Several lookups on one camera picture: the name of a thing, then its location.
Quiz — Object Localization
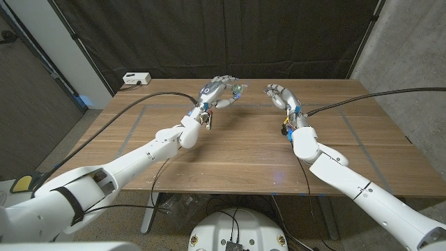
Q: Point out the clear tape roll green core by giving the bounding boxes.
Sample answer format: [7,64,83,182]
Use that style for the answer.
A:
[232,83,249,101]

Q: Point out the grey tape outline marking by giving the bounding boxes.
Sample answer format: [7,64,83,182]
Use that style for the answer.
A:
[114,102,393,195]

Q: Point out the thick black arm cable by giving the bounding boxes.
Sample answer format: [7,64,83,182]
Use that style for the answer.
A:
[32,91,200,197]
[305,86,446,118]

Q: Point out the white power outlet box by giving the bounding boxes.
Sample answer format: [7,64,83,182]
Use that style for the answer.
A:
[122,72,153,86]

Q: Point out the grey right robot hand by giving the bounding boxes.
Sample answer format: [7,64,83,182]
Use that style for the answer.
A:
[263,83,311,130]

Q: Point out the clear plastic bag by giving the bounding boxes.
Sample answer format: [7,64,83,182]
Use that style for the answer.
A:
[163,193,210,231]

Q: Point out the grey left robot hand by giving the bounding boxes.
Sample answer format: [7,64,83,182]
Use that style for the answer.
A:
[194,74,245,114]

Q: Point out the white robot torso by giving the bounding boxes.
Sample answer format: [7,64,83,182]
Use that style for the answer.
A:
[187,208,290,251]

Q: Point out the black backdrop stand pole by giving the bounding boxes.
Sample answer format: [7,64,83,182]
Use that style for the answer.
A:
[46,0,116,98]
[345,0,387,81]

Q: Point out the black backdrop curtain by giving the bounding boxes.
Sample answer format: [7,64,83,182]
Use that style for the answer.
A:
[48,0,386,94]

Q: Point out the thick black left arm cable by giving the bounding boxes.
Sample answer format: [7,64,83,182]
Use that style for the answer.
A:
[32,91,200,197]

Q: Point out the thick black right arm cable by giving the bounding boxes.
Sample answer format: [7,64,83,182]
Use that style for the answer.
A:
[305,86,446,118]

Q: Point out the thin black left wrist cable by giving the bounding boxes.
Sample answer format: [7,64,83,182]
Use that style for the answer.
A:
[83,157,174,215]

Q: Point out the grey table leg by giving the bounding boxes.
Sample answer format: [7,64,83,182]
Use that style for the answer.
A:
[140,192,161,235]
[316,195,341,241]

